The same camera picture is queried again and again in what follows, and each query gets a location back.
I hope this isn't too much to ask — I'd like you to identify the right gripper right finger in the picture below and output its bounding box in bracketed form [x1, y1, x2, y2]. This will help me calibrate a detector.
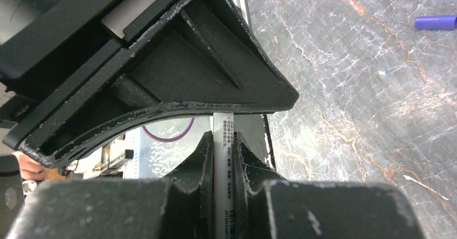
[233, 133, 424, 238]

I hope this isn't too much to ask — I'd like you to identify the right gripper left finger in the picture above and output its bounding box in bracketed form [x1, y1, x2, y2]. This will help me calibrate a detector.
[6, 132, 214, 238]

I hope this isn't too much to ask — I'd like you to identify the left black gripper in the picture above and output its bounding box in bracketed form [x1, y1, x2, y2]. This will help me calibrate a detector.
[1, 0, 299, 168]

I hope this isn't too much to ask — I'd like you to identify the dark blue cap marker pen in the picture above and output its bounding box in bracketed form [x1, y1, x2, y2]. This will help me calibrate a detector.
[213, 113, 236, 238]

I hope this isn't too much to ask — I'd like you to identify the purple pen cap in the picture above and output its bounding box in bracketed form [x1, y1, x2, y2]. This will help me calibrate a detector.
[414, 15, 456, 30]

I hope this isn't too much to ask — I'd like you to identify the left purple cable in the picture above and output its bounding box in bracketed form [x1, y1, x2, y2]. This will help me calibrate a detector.
[141, 117, 196, 144]

